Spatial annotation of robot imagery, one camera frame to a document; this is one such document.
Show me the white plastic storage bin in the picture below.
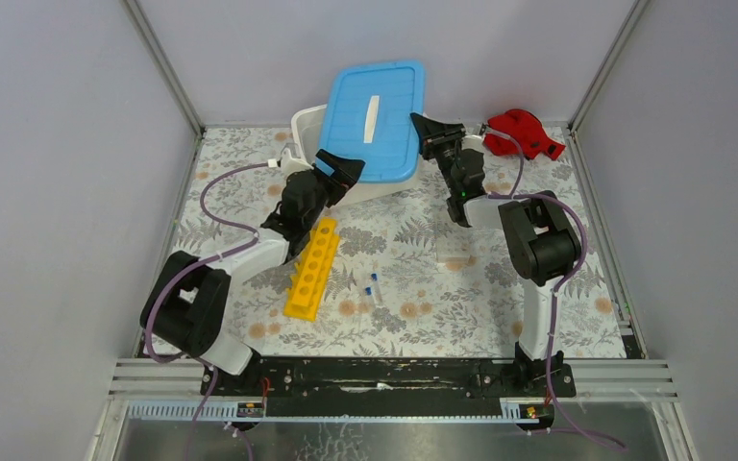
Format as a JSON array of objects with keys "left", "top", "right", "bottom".
[{"left": 289, "top": 104, "right": 424, "bottom": 206}]

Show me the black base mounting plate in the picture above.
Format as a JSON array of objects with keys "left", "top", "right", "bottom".
[{"left": 200, "top": 354, "right": 577, "bottom": 418}]

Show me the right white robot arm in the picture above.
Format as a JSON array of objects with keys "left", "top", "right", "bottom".
[{"left": 410, "top": 112, "right": 585, "bottom": 396}]

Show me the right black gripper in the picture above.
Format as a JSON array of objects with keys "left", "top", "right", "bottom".
[{"left": 407, "top": 114, "right": 465, "bottom": 197}]

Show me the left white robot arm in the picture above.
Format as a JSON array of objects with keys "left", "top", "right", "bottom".
[{"left": 139, "top": 150, "right": 365, "bottom": 395}]

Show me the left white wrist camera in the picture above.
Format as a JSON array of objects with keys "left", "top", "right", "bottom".
[{"left": 267, "top": 143, "right": 313, "bottom": 177}]

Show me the blue plastic bin lid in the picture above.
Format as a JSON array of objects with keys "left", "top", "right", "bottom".
[{"left": 318, "top": 60, "right": 426, "bottom": 184}]

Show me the blue capped test tube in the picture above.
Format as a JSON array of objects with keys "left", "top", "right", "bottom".
[
  {"left": 370, "top": 273, "right": 383, "bottom": 304},
  {"left": 361, "top": 286, "right": 377, "bottom": 313}
]

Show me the yellow test tube rack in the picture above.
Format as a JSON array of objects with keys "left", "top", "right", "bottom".
[{"left": 283, "top": 217, "right": 340, "bottom": 322}]

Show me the red cloth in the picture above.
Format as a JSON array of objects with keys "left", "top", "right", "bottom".
[{"left": 481, "top": 109, "right": 566, "bottom": 160}]

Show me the floral patterned table mat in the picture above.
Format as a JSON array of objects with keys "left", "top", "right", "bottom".
[{"left": 142, "top": 124, "right": 627, "bottom": 359}]

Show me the aluminium frame rail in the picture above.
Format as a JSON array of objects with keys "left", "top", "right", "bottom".
[{"left": 568, "top": 359, "right": 679, "bottom": 402}]

